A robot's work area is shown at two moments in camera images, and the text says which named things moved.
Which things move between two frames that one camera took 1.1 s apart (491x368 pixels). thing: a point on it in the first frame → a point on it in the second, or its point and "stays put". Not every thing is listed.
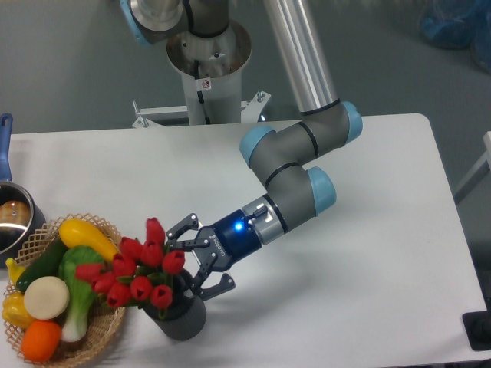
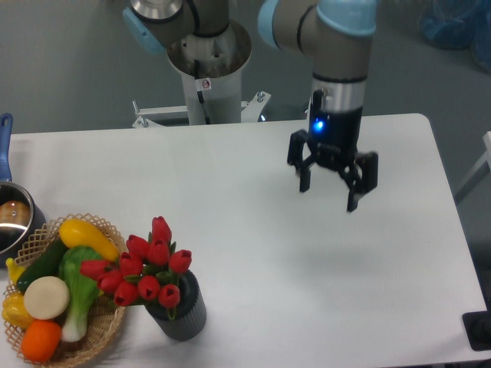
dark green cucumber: (47, 264) stays put
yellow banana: (14, 271) stays put
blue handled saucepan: (21, 217) stays put
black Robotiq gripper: (229, 241) → (333, 139)
